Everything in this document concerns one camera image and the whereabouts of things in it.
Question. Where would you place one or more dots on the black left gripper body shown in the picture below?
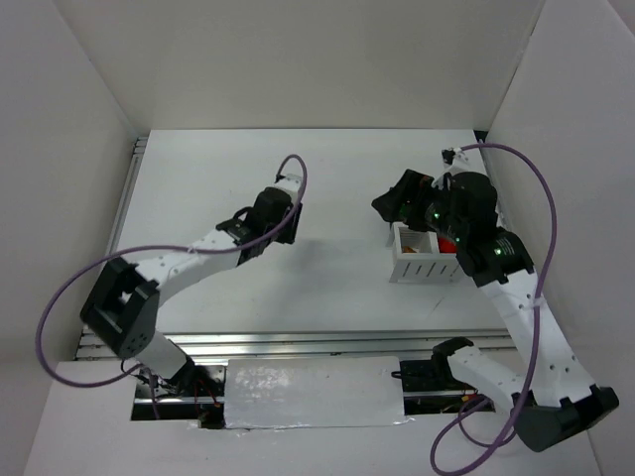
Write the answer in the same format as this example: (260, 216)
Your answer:
(291, 224)

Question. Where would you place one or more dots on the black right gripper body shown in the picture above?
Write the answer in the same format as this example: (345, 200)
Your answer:
(403, 193)

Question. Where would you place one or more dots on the red curved lego brick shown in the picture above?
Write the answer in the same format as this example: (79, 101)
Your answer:
(446, 246)

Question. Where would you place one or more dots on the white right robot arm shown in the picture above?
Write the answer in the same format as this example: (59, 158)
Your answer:
(562, 399)

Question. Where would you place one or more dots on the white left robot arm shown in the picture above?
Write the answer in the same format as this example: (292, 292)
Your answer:
(122, 307)

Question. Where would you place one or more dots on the white slotted container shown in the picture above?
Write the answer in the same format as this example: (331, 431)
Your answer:
(429, 266)

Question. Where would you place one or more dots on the white taped cover panel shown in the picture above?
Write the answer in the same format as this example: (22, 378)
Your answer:
(312, 392)

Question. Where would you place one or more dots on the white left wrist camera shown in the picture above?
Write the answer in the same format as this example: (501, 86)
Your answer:
(289, 183)

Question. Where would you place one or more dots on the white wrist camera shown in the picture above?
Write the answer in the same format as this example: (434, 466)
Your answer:
(289, 183)
(455, 161)

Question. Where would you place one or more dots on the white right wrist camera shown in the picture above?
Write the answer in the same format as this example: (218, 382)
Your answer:
(455, 161)

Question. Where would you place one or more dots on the aluminium front rail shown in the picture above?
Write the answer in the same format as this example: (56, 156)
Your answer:
(209, 347)

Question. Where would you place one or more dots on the aluminium rail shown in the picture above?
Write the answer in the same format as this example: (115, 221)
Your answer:
(114, 223)
(209, 347)

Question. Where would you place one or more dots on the aluminium left side rail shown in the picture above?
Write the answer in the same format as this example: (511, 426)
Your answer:
(114, 223)

